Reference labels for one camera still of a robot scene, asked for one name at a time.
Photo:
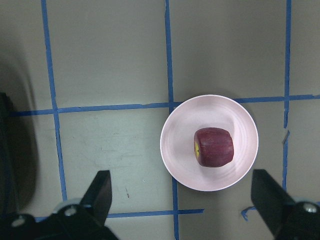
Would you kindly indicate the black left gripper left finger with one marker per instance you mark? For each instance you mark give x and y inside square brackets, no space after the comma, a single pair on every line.
[97,200]

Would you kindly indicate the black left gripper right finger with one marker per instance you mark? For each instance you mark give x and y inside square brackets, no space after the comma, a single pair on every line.
[272,202]

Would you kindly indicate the pink round plate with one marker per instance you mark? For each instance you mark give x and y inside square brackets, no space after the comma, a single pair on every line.
[177,149]

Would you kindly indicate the red apple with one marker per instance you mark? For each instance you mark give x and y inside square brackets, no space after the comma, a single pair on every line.
[213,147]

